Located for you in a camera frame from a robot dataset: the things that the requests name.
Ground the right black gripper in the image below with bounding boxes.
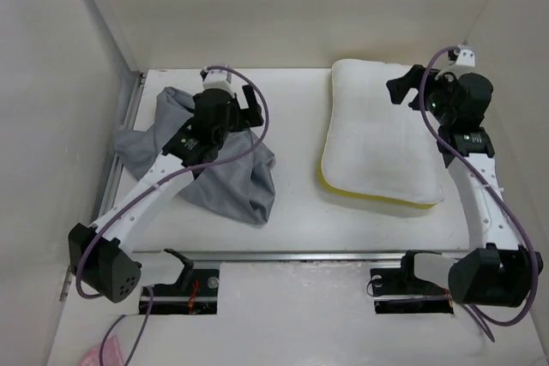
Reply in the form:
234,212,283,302
386,64,463,126

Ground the white pillow yellow edge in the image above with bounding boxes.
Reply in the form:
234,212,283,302
318,58,443,209

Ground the grey pillowcase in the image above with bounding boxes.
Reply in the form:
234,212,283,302
118,87,275,225

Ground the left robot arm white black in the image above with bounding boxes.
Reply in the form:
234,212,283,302
68,82,275,303

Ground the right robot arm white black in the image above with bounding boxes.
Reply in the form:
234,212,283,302
386,65,543,308

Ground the pink plastic bag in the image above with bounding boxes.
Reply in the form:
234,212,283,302
79,337,124,366

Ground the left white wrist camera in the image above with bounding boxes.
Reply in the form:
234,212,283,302
200,69,232,93

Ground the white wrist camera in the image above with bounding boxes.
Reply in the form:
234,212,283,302
200,69,232,93
447,45,476,68

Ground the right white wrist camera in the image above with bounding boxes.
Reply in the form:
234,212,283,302
447,45,476,68

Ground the left aluminium rail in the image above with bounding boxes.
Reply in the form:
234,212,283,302
91,72,147,219

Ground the aluminium rail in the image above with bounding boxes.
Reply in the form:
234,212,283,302
128,250,468,262
91,72,147,219

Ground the front aluminium rail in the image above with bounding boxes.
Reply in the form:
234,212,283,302
128,250,468,262

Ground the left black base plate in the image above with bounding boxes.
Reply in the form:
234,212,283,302
151,267,220,315

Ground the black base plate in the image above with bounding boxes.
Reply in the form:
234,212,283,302
366,267,454,315
151,267,220,315

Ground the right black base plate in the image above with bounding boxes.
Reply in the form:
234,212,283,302
366,267,454,315

